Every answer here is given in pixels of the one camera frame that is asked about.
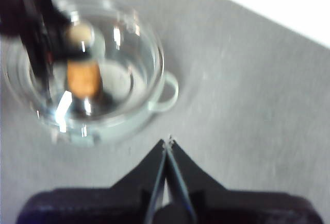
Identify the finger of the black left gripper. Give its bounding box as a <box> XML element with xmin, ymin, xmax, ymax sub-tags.
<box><xmin>44</xmin><ymin>0</ymin><xmax>74</xmax><ymax>28</ymax></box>
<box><xmin>21</xmin><ymin>27</ymin><xmax>77</xmax><ymax>88</ymax></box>

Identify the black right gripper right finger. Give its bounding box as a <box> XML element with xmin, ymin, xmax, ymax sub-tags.
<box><xmin>164</xmin><ymin>136</ymin><xmax>323</xmax><ymax>224</ymax></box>

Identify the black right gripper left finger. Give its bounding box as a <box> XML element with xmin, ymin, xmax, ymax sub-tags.
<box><xmin>14</xmin><ymin>138</ymin><xmax>169</xmax><ymax>224</ymax></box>

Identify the glass lid with green knob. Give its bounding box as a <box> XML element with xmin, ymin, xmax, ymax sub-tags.
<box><xmin>2</xmin><ymin>0</ymin><xmax>166</xmax><ymax>139</ymax></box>

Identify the brown potato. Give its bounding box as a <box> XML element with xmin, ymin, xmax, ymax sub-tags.
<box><xmin>66</xmin><ymin>61</ymin><xmax>101</xmax><ymax>99</ymax></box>

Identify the sage green electric cooking pot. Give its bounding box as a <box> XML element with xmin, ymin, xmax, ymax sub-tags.
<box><xmin>0</xmin><ymin>7</ymin><xmax>180</xmax><ymax>148</ymax></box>

